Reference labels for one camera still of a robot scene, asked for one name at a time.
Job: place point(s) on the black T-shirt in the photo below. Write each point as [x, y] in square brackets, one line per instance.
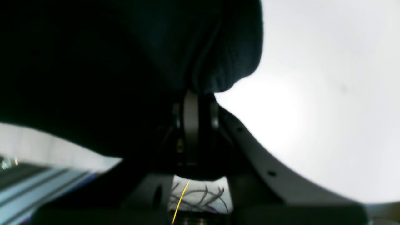
[104, 74]

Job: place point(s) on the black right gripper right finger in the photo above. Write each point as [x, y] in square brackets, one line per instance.
[264, 191]

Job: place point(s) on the aluminium frame rail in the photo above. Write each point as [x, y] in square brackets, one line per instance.
[25, 188]

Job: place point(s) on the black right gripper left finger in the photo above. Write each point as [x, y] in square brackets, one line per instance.
[137, 191]

